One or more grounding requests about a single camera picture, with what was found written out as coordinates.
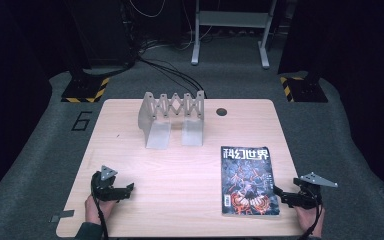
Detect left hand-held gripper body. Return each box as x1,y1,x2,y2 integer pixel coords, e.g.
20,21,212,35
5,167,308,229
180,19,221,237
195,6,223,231
91,165,129,202

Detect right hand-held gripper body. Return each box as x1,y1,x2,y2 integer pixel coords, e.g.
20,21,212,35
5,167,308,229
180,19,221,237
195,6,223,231
288,171,339,210

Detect dark illustrated magazine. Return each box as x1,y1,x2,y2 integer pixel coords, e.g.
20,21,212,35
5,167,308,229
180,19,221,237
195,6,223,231
220,145,281,218

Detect grey expandable metal book rack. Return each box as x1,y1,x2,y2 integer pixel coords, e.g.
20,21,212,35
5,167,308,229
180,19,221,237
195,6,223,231
137,90,206,150

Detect person's left hand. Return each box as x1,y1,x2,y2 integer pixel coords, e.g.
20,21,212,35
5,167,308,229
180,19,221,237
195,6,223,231
84,194,118,226

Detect person's right hand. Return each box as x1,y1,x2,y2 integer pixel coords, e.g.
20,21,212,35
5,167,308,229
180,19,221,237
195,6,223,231
294,203,326,239

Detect grey tape strip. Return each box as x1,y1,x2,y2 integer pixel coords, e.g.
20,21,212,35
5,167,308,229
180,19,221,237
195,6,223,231
49,209,76,224

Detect black stand base hazard stripes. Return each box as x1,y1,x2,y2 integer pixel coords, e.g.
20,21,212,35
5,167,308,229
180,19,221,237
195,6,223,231
60,68,111,104
279,71,330,104

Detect black equipment cabinet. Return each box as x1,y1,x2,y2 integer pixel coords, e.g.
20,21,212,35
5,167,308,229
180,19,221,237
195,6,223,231
63,0,136,69

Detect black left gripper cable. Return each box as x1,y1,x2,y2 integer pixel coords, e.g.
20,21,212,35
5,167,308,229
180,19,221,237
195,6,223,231
91,172,110,240

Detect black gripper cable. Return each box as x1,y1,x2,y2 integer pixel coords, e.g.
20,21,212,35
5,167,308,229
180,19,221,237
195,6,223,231
91,172,110,240
299,194,325,240

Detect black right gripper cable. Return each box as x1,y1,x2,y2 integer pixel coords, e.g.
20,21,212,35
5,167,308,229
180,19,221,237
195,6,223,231
299,194,325,240

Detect bundle of black floor cables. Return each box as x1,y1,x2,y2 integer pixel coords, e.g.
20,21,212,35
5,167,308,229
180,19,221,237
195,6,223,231
135,54,208,100

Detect white hanging cable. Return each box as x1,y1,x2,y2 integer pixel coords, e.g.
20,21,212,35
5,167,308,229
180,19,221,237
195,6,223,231
128,0,167,19

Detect white metal desk frame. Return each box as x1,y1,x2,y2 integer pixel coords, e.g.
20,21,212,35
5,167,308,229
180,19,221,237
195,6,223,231
190,0,278,70

